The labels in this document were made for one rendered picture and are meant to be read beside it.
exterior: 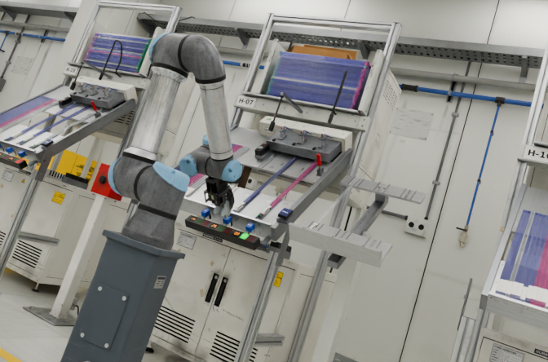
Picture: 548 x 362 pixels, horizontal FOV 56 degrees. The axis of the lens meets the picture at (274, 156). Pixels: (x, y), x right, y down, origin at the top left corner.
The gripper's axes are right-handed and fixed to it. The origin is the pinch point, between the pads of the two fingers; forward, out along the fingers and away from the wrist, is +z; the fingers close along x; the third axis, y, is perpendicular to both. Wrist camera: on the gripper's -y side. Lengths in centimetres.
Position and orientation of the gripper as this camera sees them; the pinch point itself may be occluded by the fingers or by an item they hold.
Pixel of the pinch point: (226, 214)
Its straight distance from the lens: 206.9
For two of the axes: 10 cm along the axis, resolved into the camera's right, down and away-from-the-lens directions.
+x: 8.5, 2.0, -4.9
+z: 0.7, 8.8, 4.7
